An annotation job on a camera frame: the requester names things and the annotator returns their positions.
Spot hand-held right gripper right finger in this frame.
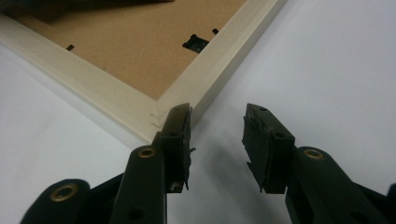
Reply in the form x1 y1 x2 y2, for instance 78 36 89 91
241 103 296 195

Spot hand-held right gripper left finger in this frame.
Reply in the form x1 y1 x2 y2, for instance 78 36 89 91
151 102 197 194

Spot light wooden photo frame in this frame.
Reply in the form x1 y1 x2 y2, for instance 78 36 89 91
0 0 290 145

